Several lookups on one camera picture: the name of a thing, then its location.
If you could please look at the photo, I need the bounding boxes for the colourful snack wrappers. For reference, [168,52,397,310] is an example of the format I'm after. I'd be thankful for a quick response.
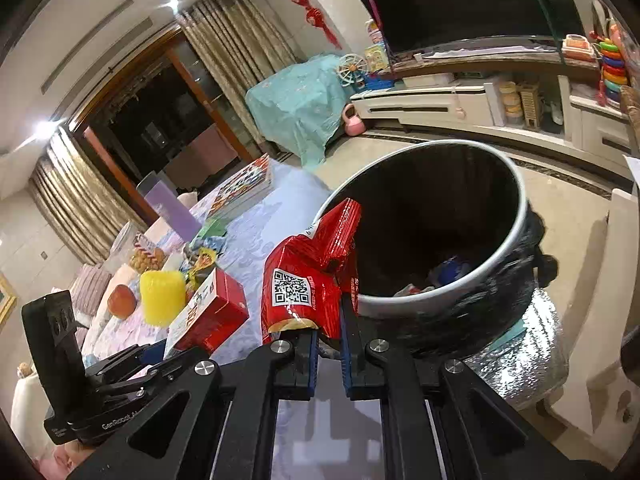
[184,242,222,292]

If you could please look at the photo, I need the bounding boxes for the toy cash register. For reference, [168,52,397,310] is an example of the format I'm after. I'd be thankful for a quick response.
[560,33,599,64]

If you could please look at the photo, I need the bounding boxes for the red cardboard box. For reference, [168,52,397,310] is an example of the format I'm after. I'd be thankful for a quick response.
[164,267,250,357]

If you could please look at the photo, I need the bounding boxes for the gold framed picture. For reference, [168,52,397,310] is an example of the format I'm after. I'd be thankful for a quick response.
[0,270,19,332]

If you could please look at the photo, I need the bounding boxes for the blue wrapper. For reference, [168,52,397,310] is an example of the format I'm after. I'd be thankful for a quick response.
[429,256,472,287]

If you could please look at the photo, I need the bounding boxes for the silver foil bag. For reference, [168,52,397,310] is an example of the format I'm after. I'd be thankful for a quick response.
[462,285,572,411]

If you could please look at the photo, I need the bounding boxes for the black television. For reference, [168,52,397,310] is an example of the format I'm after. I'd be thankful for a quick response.
[342,0,587,57]

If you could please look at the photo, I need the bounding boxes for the green cardboard box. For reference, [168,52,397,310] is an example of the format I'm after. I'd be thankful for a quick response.
[195,219,227,242]

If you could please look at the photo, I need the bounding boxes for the pink cushion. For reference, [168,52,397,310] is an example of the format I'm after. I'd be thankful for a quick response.
[69,264,112,312]

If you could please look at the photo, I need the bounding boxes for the clear popcorn cup striped label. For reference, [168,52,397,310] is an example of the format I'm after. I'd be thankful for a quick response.
[129,232,167,272]

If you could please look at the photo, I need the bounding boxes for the white television cabinet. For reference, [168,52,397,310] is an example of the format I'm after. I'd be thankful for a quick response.
[349,35,637,162]

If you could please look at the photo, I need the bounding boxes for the red snack packet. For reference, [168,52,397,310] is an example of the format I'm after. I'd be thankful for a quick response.
[262,198,363,346]

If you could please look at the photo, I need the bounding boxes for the pink cloth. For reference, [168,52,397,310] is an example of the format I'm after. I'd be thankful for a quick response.
[49,440,87,477]

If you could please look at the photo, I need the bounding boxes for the purple bottle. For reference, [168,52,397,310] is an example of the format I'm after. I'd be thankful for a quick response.
[136,171,204,242]

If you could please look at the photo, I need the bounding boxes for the colourful stacking ring toy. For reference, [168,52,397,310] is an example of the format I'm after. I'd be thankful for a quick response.
[596,39,629,107]

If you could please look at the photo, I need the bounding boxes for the colourful toy box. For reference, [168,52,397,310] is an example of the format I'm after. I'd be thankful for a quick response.
[363,43,392,72]

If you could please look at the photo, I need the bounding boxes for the stack of picture books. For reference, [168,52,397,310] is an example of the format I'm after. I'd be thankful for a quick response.
[206,155,274,222]

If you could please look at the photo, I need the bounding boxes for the pink kettlebell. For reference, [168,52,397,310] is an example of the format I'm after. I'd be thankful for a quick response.
[341,104,365,136]

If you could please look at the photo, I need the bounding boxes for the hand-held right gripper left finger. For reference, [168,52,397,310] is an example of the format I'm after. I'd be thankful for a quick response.
[65,329,320,480]

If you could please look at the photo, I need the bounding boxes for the white plush pillow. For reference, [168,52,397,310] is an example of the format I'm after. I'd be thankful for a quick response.
[10,360,53,461]

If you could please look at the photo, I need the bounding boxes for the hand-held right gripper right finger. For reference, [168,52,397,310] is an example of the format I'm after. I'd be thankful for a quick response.
[341,304,617,480]

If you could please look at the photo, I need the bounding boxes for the toy ferris wheel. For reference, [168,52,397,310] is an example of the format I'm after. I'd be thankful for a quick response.
[335,53,369,94]

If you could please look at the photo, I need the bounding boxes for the black bin with white rim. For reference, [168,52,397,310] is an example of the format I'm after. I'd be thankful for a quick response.
[310,140,559,359]

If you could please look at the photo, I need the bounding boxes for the yellow plastic cup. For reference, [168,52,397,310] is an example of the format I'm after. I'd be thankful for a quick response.
[139,269,187,327]

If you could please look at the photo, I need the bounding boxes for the teal cloth cover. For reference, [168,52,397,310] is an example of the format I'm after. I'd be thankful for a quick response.
[244,54,362,169]

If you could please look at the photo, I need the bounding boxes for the stack of round jars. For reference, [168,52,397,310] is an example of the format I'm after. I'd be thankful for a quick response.
[499,82,524,129]

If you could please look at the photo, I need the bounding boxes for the white chair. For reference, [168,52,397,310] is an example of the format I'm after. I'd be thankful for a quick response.
[539,187,640,442]

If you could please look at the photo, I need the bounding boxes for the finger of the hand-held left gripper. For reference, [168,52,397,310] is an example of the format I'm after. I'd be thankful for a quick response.
[85,342,168,381]
[97,350,199,396]

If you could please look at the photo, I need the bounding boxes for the small wooden rack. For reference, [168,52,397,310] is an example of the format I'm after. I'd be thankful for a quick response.
[517,82,544,132]

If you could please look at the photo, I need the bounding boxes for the orange round fruit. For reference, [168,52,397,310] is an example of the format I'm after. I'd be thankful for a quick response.
[108,284,137,319]

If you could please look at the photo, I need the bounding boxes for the blue toy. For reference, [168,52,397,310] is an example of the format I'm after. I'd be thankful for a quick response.
[364,72,397,93]

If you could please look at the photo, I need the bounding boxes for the beige patterned curtain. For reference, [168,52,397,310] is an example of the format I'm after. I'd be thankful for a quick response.
[27,126,152,267]
[175,0,302,157]

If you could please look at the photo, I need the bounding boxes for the glass sliding door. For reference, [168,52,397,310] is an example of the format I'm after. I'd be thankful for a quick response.
[70,27,263,198]

